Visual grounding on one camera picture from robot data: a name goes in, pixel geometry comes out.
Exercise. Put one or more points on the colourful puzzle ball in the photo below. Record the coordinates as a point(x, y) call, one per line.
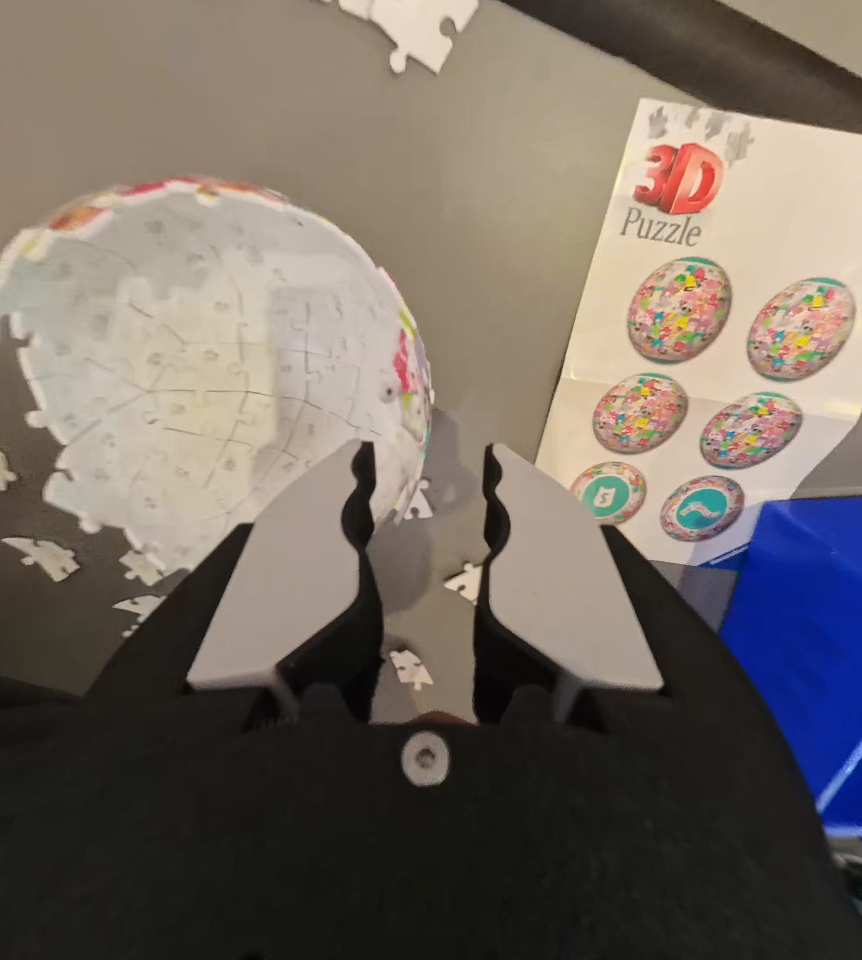
point(206, 360)

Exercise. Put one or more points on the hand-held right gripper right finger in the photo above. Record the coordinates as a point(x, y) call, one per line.
point(566, 600)

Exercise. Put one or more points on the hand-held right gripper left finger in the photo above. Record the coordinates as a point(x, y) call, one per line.
point(281, 600)

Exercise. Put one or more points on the puzzle instruction leaflet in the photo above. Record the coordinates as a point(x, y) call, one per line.
point(731, 345)

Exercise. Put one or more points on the blue plastic bin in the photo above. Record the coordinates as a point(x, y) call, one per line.
point(836, 660)

